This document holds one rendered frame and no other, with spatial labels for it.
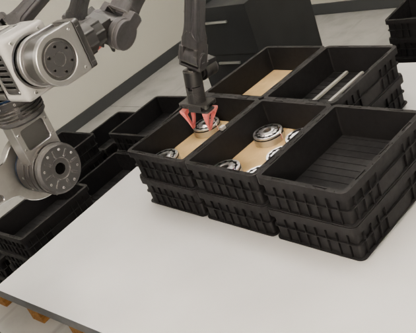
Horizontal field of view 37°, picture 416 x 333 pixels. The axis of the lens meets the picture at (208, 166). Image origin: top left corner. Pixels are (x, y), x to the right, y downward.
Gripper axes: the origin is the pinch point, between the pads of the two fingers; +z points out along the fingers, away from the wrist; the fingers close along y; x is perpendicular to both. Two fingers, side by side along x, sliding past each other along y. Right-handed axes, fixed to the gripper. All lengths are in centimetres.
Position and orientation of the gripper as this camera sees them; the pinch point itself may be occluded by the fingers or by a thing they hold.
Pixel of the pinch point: (201, 126)
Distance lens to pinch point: 202.1
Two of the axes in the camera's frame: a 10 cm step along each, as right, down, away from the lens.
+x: -5.1, 4.8, -7.1
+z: 1.6, 8.7, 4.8
